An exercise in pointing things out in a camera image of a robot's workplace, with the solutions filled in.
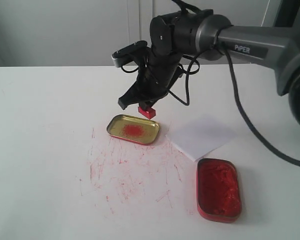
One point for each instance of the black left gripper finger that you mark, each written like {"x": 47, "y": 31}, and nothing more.
{"x": 134, "y": 95}

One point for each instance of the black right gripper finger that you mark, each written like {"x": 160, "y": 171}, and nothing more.
{"x": 148, "y": 101}

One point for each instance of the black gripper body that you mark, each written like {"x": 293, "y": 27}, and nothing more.
{"x": 162, "y": 59}

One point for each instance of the red rubber stamp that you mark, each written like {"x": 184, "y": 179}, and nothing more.
{"x": 149, "y": 113}

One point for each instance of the red ink tin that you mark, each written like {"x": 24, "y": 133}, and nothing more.
{"x": 217, "y": 190}

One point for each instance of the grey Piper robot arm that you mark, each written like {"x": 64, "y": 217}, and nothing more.
{"x": 208, "y": 36}

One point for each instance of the gold tin lid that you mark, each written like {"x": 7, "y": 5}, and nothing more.
{"x": 133, "y": 129}

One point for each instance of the white paper pad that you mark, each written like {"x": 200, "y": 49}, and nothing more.
{"x": 200, "y": 136}

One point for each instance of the white cabinet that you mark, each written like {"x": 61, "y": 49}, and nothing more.
{"x": 73, "y": 32}

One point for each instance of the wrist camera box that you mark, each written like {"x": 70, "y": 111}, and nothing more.
{"x": 126, "y": 55}

